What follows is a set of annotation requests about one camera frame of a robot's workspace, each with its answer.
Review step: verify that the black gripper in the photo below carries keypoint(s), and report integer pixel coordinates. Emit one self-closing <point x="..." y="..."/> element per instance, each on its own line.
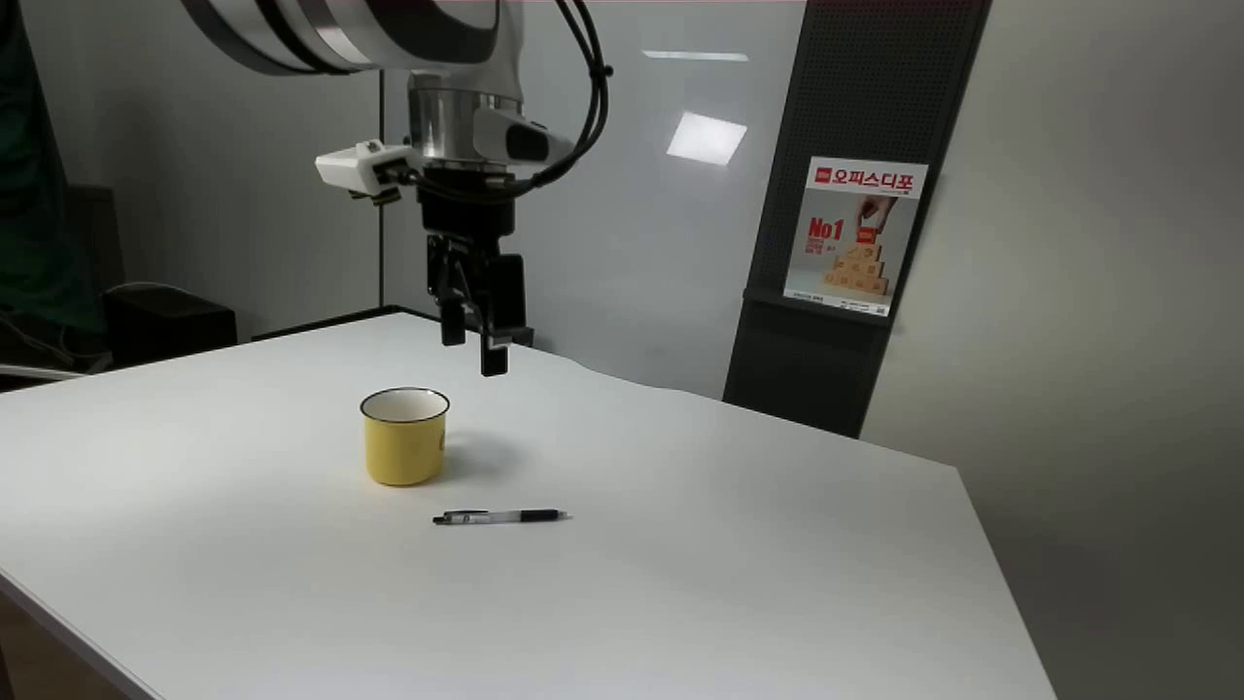
<point x="466" y="199"/>

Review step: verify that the yellow enamel cup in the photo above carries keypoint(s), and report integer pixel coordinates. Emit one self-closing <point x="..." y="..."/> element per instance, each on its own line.
<point x="407" y="454"/>

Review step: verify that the black pen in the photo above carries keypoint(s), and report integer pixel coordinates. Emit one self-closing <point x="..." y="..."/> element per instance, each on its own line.
<point x="499" y="515"/>

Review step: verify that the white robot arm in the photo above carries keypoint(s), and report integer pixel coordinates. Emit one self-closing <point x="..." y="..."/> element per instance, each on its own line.
<point x="389" y="33"/>

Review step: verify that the glass whiteboard panel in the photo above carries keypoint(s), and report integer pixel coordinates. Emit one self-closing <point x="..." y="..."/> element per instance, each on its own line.
<point x="662" y="260"/>

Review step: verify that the black box seat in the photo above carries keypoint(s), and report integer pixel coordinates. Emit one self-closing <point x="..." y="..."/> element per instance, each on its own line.
<point x="168" y="323"/>

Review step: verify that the red and white poster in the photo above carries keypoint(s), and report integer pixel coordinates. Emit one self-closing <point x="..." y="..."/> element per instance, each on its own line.
<point x="855" y="238"/>

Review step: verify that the white curved chair back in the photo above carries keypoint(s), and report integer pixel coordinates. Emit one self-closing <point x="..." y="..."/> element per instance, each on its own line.
<point x="34" y="370"/>

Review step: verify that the green cloth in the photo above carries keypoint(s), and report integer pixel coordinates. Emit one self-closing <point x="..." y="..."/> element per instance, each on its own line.
<point x="34" y="218"/>

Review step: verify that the black pillar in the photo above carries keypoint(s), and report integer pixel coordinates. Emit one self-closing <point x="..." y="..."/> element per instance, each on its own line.
<point x="881" y="80"/>

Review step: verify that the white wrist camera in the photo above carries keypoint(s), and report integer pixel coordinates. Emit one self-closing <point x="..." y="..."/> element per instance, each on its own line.
<point x="364" y="165"/>

